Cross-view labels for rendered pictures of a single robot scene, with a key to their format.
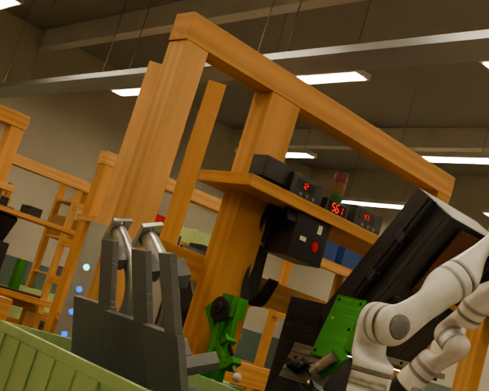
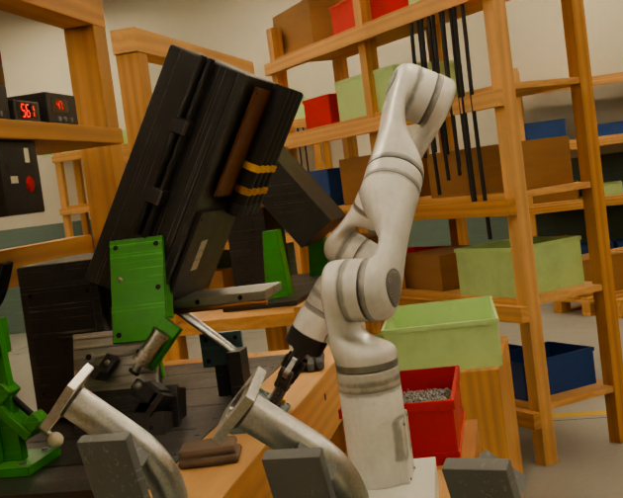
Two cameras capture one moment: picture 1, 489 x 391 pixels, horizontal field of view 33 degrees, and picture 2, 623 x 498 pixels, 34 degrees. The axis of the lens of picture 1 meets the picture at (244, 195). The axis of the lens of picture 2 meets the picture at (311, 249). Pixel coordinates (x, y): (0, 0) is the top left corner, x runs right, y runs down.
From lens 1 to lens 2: 0.97 m
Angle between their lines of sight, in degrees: 39
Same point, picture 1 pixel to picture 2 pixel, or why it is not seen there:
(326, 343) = (132, 319)
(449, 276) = (401, 182)
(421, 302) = (398, 236)
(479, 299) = not seen: hidden behind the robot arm
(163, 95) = not seen: outside the picture
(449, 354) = not seen: hidden behind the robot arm
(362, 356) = (357, 351)
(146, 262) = (324, 474)
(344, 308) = (132, 258)
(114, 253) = (133, 459)
